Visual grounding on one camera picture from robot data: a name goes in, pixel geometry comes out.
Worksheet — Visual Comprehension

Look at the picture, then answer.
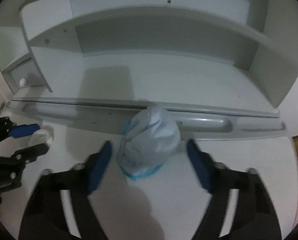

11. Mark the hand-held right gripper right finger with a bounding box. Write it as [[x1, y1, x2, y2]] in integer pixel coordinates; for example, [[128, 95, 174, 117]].
[[186, 139, 282, 240]]

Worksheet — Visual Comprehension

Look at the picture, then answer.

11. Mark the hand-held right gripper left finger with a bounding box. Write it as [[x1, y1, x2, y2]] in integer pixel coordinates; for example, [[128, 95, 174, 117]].
[[18, 140, 112, 240]]

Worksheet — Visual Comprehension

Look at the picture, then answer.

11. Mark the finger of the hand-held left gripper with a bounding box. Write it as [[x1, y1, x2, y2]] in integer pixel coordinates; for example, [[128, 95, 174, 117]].
[[0, 143, 50, 167], [0, 116, 41, 151]]

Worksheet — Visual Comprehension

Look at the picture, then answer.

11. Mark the small white round lid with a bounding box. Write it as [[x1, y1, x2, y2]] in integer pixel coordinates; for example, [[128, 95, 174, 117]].
[[29, 126, 55, 147]]

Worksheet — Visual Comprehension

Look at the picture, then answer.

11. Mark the blue face mask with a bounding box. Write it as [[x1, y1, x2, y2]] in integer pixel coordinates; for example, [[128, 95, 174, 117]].
[[116, 106, 182, 181]]

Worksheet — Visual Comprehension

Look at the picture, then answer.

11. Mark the small white drawer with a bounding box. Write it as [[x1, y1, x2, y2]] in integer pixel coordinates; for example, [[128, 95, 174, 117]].
[[8, 61, 44, 90]]

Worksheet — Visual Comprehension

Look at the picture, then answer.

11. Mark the white desk hutch shelf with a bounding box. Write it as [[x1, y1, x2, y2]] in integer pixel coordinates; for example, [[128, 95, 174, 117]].
[[0, 0, 298, 109]]

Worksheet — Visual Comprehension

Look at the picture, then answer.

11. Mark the white desk pen tray rail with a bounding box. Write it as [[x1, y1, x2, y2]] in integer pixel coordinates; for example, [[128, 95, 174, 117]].
[[8, 96, 287, 141]]

